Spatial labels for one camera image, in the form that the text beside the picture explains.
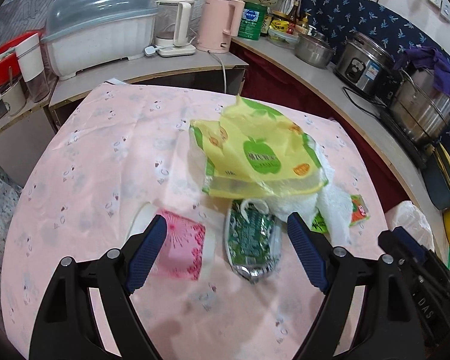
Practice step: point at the large steel steamer pot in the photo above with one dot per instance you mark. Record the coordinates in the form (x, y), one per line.
(418, 108)

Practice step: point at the white tumbler cup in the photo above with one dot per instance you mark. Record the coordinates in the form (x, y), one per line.
(29, 57)

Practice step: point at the yellow condiment jar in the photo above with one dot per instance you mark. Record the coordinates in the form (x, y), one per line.
(279, 22)

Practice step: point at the white lined trash bin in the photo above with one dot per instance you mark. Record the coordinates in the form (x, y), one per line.
(413, 220)

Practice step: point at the purple towel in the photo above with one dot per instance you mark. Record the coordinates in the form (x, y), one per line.
(431, 59)

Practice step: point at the small red green box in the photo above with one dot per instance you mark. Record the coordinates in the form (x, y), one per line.
(360, 211)

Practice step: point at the green milk powder tin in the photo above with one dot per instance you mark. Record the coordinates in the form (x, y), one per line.
(252, 20)

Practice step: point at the pink paper cup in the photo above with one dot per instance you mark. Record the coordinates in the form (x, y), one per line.
(187, 248)

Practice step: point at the pink patterned tablecloth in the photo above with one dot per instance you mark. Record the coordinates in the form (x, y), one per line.
(124, 146)

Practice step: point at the steel rice cooker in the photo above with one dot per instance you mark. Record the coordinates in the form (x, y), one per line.
(363, 65)

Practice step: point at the dark sauce bottle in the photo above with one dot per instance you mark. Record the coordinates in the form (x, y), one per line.
(292, 18)

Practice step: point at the red plastic basin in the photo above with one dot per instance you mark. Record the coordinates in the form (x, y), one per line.
(10, 63)

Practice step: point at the stacked yellow blue basins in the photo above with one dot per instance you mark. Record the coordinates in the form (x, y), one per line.
(436, 176)

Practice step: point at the navy floral cloth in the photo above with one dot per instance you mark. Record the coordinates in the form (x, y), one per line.
(339, 20)

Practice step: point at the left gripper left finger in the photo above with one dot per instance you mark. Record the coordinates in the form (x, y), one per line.
(66, 327)

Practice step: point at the yellow green apple bag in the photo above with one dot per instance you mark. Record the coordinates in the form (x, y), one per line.
(254, 151)

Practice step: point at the pink electric kettle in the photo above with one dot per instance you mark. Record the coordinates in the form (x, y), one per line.
(219, 23)

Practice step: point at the green foil snack wrapper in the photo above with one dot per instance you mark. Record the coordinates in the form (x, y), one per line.
(252, 239)

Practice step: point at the white dish drainer box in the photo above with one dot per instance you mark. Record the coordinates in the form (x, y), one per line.
(81, 34)

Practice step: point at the black induction cooker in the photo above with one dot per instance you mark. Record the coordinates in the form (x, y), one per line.
(418, 153)

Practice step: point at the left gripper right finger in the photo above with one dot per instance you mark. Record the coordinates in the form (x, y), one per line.
(388, 324)

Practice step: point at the white glass electric kettle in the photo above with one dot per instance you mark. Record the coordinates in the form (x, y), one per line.
(172, 37)

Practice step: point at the small steel pot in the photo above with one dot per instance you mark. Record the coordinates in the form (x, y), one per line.
(313, 51)

